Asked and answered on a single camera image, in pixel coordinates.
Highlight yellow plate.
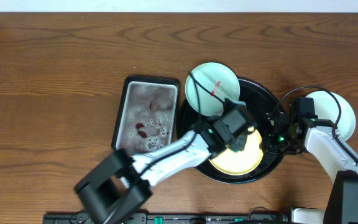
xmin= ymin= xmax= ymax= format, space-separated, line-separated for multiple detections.
xmin=209 ymin=128 xmax=264 ymax=176

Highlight mint green plate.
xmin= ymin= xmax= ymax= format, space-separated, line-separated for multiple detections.
xmin=185 ymin=62 xmax=241 ymax=116
xmin=306 ymin=90 xmax=356 ymax=141

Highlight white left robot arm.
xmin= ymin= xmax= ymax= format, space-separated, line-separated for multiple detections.
xmin=74 ymin=100 xmax=257 ymax=223

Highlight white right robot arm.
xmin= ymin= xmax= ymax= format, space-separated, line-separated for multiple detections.
xmin=263 ymin=113 xmax=358 ymax=223

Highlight round black tray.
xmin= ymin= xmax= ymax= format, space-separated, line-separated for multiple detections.
xmin=176 ymin=78 xmax=283 ymax=184

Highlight black rectangular soapy water tray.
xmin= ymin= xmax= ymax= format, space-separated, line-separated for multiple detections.
xmin=111 ymin=75 xmax=179 ymax=154

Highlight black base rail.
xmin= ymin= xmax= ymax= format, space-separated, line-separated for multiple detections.
xmin=42 ymin=205 xmax=326 ymax=224

